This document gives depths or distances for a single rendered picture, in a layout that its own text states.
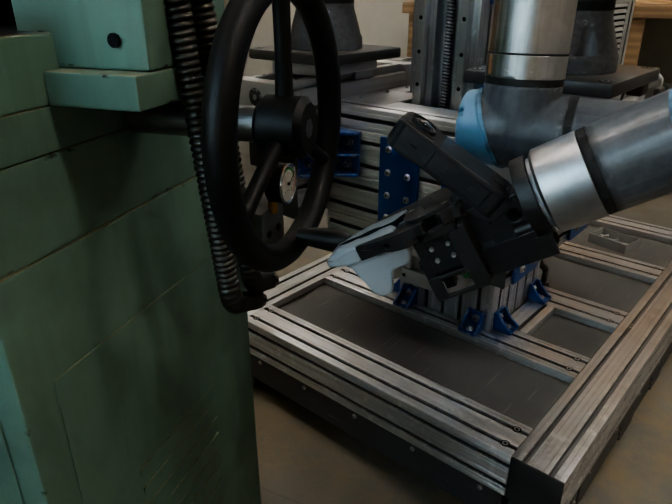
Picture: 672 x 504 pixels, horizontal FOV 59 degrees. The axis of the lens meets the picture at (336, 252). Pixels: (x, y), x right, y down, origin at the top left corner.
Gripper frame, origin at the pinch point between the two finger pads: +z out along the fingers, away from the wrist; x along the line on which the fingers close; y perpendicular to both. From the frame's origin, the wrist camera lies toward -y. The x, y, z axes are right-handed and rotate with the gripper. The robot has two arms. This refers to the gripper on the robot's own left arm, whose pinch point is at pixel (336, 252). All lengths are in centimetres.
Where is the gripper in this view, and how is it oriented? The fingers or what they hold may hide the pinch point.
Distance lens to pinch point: 58.9
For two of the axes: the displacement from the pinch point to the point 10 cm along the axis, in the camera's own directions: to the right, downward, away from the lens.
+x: 3.2, -3.9, 8.6
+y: 4.8, 8.5, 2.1
